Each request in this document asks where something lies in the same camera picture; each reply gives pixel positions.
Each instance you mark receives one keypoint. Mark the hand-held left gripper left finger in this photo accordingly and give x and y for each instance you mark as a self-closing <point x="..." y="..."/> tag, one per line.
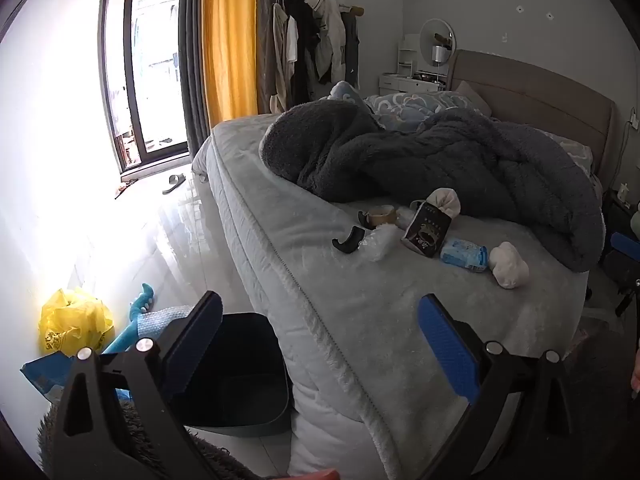
<point x="195" y="340"/>

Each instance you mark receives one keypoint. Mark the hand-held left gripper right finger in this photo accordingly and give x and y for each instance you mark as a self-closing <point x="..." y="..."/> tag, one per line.
<point x="450" y="350"/>

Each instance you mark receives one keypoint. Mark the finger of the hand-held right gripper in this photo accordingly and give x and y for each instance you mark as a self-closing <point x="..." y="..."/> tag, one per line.
<point x="623" y="243"/>
<point x="629" y="300"/>

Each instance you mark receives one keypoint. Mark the dark plastic bin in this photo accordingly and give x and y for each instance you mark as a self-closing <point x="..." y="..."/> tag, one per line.
<point x="240" y="385"/>

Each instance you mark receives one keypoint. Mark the blue tissue packet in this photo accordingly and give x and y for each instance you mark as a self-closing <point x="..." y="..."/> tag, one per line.
<point x="462" y="255"/>

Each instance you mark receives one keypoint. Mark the cream ball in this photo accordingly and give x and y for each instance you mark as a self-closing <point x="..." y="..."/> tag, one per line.
<point x="445" y="200"/>
<point x="507" y="265"/>

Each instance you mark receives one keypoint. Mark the black coffee packet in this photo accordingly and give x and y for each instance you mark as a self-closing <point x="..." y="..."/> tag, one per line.
<point x="427" y="232"/>

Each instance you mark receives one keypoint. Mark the clear plastic bag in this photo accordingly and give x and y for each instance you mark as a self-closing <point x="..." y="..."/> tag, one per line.
<point x="381" y="242"/>

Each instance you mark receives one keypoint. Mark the black plastic hook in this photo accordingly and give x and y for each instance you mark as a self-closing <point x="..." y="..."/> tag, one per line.
<point x="347" y="249"/>

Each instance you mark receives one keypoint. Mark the brown tape roll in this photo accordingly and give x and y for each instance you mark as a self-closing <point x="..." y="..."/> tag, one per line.
<point x="382" y="216"/>

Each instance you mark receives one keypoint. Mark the person's left hand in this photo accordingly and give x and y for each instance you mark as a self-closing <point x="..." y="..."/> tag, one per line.
<point x="310" y="475"/>

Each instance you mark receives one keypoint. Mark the dark bedside table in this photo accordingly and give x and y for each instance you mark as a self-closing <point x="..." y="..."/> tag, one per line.
<point x="612" y="215"/>

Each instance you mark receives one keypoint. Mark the bubble wrap sheet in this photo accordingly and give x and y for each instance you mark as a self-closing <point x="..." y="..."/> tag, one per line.
<point x="160" y="320"/>

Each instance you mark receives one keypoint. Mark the blue dinosaur toy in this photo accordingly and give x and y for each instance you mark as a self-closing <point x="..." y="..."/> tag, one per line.
<point x="140" y="307"/>

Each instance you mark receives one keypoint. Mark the grey bed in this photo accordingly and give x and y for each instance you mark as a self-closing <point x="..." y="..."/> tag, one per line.
<point x="350" y="310"/>

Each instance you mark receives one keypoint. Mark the light pillow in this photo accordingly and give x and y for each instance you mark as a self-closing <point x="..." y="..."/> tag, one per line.
<point x="570" y="150"/>

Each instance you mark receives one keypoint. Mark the yellow plastic bag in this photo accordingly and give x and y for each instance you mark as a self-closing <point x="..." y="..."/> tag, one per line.
<point x="70" y="320"/>

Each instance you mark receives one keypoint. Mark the blue plastic bag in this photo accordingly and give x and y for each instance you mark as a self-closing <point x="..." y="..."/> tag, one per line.
<point x="42" y="375"/>

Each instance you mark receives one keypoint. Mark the grey slipper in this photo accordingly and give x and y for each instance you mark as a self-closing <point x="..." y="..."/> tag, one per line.
<point x="175" y="181"/>

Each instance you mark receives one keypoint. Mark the small brown object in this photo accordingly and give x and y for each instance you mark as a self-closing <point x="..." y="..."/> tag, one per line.
<point x="125" y="189"/>

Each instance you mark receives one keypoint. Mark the brown padded headboard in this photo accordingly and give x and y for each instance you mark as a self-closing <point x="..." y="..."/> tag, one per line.
<point x="540" y="90"/>

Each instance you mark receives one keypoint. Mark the dark grey fleece blanket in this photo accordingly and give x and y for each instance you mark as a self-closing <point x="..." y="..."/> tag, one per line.
<point x="450" y="160"/>

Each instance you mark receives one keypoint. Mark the brown pillow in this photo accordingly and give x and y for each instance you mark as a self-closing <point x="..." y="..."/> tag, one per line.
<point x="472" y="97"/>

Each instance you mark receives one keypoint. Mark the blue patterned blanket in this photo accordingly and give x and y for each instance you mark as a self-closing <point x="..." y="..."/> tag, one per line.
<point x="415" y="105"/>

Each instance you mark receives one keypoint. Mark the white dresser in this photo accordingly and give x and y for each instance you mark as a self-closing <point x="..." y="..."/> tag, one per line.
<point x="395" y="82"/>

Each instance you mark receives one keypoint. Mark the round white mirror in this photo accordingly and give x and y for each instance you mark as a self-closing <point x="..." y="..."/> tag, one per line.
<point x="429" y="35"/>

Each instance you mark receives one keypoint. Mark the white shelf organizer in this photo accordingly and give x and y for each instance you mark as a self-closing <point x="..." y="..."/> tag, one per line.
<point x="407" y="55"/>

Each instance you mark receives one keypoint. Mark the black framed glass door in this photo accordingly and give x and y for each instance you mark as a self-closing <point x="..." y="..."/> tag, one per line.
<point x="131" y="60"/>

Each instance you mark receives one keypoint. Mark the beige coat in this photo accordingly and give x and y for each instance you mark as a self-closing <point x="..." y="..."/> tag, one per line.
<point x="277" y="60"/>

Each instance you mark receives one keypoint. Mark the yellow curtain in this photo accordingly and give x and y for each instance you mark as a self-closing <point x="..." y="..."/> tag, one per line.
<point x="227" y="35"/>

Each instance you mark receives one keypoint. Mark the white shirt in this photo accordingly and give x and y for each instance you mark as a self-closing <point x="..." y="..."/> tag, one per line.
<point x="292" y="40"/>

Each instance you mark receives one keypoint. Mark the dark grey pants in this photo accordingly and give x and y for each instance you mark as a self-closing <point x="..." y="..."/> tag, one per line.
<point x="351" y="50"/>

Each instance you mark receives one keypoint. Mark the black garment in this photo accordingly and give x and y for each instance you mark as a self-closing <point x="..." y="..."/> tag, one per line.
<point x="302" y="25"/>

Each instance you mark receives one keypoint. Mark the white jacket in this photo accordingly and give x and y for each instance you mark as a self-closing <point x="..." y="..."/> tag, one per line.
<point x="330" y="35"/>

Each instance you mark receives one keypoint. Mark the white wall plug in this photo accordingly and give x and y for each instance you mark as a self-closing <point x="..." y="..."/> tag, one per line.
<point x="635" y="120"/>

